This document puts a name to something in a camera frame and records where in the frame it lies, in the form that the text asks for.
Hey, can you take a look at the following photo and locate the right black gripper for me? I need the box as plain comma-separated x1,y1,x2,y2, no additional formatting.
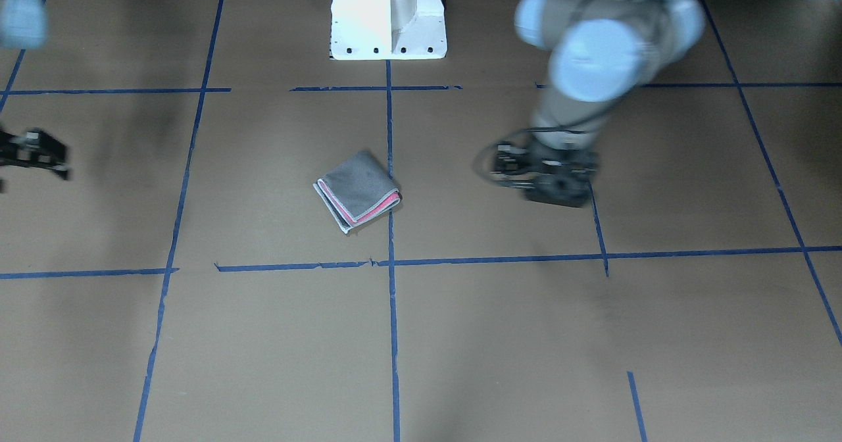
1,128,71,181

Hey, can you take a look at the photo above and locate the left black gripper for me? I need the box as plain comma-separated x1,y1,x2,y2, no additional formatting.
490,136,598,208

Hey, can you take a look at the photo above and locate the pink towel with white edge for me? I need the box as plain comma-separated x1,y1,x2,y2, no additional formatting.
312,149,402,235

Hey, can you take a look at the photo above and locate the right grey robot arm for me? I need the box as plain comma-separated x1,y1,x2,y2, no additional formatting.
1,0,71,181

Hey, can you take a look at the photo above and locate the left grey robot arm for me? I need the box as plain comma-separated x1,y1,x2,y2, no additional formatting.
486,0,705,207

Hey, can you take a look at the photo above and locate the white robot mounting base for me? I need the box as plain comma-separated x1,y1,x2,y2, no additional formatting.
329,0,448,61

